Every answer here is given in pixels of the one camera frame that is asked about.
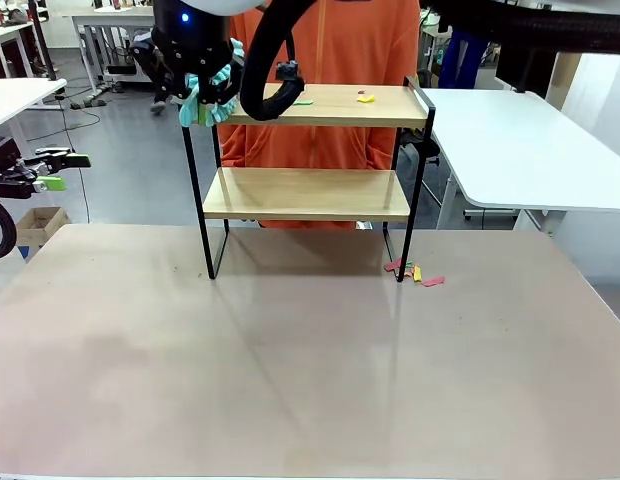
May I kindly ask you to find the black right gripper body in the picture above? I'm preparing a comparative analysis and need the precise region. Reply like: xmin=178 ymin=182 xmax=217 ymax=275
xmin=149 ymin=0 xmax=246 ymax=104

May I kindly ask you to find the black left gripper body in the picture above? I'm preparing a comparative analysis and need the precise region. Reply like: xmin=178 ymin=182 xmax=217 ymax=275
xmin=0 ymin=135 xmax=42 ymax=201

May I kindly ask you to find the two-tier wooden black-framed shelf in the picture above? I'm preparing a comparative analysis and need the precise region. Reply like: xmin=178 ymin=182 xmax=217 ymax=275
xmin=182 ymin=75 xmax=437 ymax=284

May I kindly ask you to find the background person in jeans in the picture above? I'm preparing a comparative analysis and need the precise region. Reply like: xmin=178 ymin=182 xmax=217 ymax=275
xmin=129 ymin=30 xmax=172 ymax=115

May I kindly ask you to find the open cardboard box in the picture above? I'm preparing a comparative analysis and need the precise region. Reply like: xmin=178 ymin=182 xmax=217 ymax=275
xmin=14 ymin=205 xmax=73 ymax=248

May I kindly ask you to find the white background desk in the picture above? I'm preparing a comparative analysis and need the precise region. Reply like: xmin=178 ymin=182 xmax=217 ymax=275
xmin=64 ymin=5 xmax=157 ymax=97

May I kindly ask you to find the small white table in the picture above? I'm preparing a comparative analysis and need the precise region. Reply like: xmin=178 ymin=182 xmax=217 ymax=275
xmin=0 ymin=77 xmax=69 ymax=151

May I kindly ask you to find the black vertical pole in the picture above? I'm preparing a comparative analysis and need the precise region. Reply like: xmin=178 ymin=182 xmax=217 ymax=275
xmin=26 ymin=0 xmax=59 ymax=82

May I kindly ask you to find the person in orange shirt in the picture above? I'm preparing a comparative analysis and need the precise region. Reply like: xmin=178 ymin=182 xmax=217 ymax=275
xmin=217 ymin=0 xmax=422 ymax=230

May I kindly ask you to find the black office chair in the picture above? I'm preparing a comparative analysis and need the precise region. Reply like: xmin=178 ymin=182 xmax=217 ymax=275
xmin=395 ymin=126 xmax=442 ymax=169

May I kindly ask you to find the person in blue trousers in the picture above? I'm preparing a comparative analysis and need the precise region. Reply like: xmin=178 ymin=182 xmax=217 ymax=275
xmin=437 ymin=28 xmax=492 ymax=91

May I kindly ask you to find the large white table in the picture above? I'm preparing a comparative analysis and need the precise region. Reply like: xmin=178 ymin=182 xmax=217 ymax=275
xmin=417 ymin=87 xmax=620 ymax=236

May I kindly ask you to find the black monitor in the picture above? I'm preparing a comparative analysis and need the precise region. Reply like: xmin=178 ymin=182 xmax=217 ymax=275
xmin=494 ymin=42 xmax=560 ymax=100

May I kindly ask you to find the black corrugated cable conduit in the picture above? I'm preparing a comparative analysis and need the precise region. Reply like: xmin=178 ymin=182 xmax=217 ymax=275
xmin=238 ymin=0 xmax=321 ymax=123
xmin=419 ymin=0 xmax=620 ymax=57
xmin=0 ymin=197 xmax=17 ymax=263

